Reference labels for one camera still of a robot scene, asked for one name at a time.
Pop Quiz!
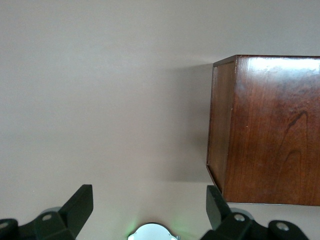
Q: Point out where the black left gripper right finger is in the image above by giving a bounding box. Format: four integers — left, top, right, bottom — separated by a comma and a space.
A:
201, 185, 311, 240

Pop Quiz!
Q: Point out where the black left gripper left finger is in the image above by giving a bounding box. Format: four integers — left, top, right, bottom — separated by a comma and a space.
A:
0, 184, 94, 240

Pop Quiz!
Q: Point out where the dark wooden drawer cabinet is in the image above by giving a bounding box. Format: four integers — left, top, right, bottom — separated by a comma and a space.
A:
206, 54, 320, 207

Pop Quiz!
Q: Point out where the table cover sheet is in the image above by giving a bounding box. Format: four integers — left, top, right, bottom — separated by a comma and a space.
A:
0, 0, 320, 240

